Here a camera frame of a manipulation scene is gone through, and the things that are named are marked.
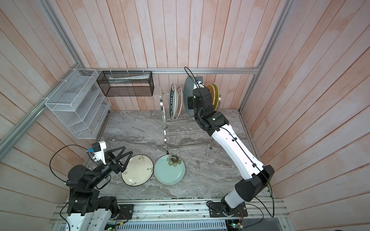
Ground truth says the rolled paper tube in basket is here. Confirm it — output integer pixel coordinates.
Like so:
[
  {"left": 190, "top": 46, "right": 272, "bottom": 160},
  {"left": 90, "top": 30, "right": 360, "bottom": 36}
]
[{"left": 108, "top": 74, "right": 150, "bottom": 84}]

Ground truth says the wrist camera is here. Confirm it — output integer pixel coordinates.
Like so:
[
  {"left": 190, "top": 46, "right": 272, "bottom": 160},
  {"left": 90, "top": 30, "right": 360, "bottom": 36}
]
[
  {"left": 87, "top": 141, "right": 107, "bottom": 165},
  {"left": 195, "top": 76, "right": 204, "bottom": 88}
]

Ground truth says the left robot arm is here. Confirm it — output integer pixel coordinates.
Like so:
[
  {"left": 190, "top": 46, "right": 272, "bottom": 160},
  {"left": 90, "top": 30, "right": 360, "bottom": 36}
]
[{"left": 62, "top": 146, "right": 134, "bottom": 231}]

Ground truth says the orange sunburst plate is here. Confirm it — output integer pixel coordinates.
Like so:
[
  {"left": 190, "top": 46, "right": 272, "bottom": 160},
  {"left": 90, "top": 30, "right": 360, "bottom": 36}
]
[{"left": 174, "top": 87, "right": 182, "bottom": 119}]

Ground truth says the white wire mesh shelf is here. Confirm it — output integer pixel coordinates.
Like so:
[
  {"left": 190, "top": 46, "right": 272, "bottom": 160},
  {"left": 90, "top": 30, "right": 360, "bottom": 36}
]
[{"left": 45, "top": 69, "right": 111, "bottom": 140}]

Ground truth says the black mesh wall basket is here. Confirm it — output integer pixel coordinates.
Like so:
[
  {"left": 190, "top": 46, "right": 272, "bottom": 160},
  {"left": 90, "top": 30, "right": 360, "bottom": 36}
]
[{"left": 97, "top": 70, "right": 155, "bottom": 97}]

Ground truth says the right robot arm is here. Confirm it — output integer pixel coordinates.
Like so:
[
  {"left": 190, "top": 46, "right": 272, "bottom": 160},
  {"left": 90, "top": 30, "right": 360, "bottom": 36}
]
[{"left": 185, "top": 87, "right": 275, "bottom": 213}]

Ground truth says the white plate with text rim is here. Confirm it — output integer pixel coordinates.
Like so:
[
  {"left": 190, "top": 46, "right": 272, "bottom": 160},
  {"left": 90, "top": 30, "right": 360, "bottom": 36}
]
[{"left": 170, "top": 83, "right": 178, "bottom": 119}]

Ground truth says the stainless steel dish rack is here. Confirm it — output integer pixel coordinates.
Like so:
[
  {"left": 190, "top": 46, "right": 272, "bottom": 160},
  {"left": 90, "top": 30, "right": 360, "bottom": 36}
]
[{"left": 159, "top": 89, "right": 214, "bottom": 154}]

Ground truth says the dark teal ceramic plate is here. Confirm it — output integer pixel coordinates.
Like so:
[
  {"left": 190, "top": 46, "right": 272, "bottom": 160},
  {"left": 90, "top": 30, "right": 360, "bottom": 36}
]
[{"left": 183, "top": 76, "right": 197, "bottom": 117}]

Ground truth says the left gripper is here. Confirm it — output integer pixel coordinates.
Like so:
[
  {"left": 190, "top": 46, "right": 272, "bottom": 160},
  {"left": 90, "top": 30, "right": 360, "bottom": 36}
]
[{"left": 88, "top": 146, "right": 134, "bottom": 189}]

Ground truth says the cream floral plate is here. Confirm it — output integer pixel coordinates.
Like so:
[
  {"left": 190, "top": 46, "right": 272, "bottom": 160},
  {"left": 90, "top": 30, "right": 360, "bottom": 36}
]
[{"left": 121, "top": 155, "right": 154, "bottom": 186}]

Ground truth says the yellow green woven plate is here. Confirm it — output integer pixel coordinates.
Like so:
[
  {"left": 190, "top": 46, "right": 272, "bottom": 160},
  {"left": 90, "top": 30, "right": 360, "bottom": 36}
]
[{"left": 212, "top": 83, "right": 220, "bottom": 111}]

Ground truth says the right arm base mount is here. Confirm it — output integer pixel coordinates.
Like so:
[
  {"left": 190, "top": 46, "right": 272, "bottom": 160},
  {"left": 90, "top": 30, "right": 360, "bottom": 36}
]
[{"left": 206, "top": 201, "right": 248, "bottom": 218}]

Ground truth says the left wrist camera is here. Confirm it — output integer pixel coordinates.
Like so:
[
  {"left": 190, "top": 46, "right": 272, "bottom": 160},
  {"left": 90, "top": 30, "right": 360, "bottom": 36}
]
[{"left": 87, "top": 141, "right": 107, "bottom": 165}]

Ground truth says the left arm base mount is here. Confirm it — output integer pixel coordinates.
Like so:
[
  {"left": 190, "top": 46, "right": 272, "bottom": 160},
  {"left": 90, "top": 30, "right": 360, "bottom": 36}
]
[{"left": 118, "top": 204, "right": 134, "bottom": 220}]

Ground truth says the orange woven bamboo plate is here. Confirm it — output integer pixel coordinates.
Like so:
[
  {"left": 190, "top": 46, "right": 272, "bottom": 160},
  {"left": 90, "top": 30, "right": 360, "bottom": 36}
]
[{"left": 207, "top": 83, "right": 216, "bottom": 109}]

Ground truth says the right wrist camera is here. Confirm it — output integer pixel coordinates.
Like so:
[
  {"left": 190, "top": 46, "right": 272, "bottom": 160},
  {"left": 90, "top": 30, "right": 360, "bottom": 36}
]
[{"left": 195, "top": 76, "right": 204, "bottom": 88}]

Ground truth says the light green flower plate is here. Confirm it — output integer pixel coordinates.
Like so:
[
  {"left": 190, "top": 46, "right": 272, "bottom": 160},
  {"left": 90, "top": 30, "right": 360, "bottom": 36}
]
[{"left": 154, "top": 155, "right": 186, "bottom": 185}]

